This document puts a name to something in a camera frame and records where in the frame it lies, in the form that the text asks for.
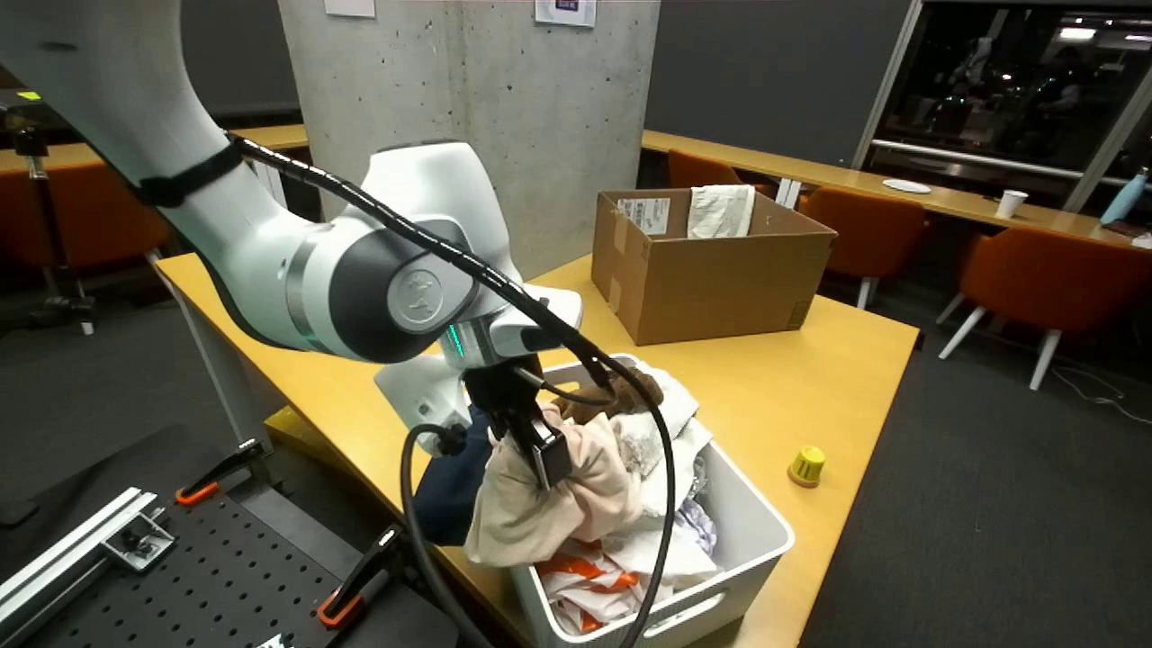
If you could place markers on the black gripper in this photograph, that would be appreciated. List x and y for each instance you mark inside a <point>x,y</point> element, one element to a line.
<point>500,389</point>

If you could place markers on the peach t-shirt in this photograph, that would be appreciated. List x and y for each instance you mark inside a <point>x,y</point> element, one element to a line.
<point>541,507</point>

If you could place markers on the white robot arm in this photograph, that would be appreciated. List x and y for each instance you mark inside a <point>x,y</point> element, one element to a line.
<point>302,275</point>

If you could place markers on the navy blue cloth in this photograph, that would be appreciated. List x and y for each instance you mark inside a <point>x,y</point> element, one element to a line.
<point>451,488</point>

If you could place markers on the brown plush cloth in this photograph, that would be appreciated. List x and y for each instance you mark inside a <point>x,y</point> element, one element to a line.
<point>631,389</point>

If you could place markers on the orange and white cloth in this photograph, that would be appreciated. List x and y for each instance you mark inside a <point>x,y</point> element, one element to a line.
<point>589,590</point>

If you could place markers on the white plastic bin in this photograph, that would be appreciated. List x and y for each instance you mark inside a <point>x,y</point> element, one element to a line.
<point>752,536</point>

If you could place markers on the brown cardboard box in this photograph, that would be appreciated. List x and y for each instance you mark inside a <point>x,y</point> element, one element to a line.
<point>721,290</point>

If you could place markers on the small yellow cup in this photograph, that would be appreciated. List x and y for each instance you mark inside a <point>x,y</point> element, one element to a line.
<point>809,471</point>

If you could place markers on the white cloth in cardboard box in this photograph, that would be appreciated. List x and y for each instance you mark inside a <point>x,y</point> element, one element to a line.
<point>721,211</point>

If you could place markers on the black perforated board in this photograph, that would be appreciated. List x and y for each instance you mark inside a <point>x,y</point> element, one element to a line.
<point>229,590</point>

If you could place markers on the orange chair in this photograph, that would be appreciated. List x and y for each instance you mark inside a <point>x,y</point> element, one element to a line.
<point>1047,281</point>
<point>74,223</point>
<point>869,237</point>
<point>703,172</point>

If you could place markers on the long wooden counter desk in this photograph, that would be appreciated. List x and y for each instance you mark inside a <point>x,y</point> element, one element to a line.
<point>841,176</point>

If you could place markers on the white paper sheet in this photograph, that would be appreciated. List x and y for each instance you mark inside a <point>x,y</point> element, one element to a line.
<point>904,187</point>

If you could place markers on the black tripod stand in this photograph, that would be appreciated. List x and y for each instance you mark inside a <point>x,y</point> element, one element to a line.
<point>50,266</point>

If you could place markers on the white paper cup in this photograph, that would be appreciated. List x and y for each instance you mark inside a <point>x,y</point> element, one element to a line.
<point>1012,202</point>

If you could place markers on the light blue bottle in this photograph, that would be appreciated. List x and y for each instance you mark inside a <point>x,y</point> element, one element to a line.
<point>1126,200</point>

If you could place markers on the framed wall sign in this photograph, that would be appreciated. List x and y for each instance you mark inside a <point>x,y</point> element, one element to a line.
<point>568,9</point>
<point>350,7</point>

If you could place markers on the aluminium rail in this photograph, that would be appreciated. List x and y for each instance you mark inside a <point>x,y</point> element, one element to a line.
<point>74,554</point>

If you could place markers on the window with metal frame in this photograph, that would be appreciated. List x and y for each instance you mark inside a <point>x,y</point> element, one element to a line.
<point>1021,83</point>

